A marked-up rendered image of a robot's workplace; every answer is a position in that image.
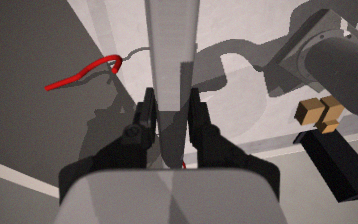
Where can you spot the tan cardboard box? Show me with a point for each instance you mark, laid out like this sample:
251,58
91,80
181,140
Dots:
333,109
328,126
309,111

